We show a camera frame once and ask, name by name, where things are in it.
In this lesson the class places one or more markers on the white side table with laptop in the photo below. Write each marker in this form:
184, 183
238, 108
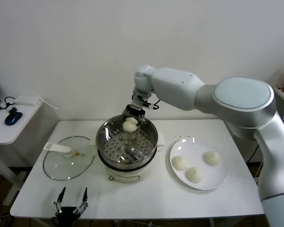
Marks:
4, 132

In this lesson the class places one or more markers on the stainless steel steamer basket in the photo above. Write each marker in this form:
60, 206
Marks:
123, 146

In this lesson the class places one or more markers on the white round plate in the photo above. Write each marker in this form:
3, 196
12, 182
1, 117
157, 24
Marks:
198, 151

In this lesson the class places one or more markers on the white power adapter box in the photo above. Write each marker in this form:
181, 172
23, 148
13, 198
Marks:
26, 100

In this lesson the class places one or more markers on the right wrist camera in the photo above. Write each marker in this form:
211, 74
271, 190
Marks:
148, 105

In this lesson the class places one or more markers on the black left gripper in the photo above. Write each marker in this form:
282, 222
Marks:
66, 212

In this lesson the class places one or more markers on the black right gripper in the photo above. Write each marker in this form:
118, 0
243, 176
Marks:
137, 106

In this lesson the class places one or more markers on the blue computer mouse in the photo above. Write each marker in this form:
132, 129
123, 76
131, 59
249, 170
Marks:
13, 118

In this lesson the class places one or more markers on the white steamed baozi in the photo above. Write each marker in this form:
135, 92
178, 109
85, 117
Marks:
129, 126
194, 175
179, 162
212, 158

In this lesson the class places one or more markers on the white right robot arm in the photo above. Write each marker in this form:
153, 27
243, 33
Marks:
227, 99

